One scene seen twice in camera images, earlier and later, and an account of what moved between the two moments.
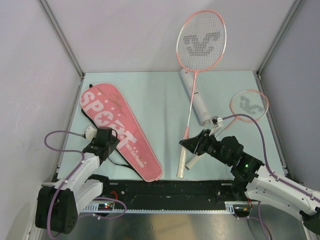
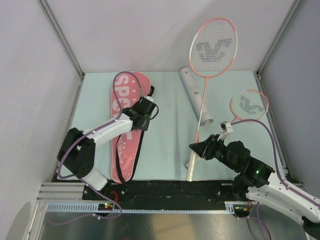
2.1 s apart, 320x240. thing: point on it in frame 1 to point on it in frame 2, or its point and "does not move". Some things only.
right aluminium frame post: [292, 11] does not move
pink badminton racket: [247, 106] does not move
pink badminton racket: [200, 39] to [212, 51]
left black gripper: [114, 142] to [145, 127]
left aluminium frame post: [62, 38] does not move
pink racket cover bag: [110, 110] to [128, 89]
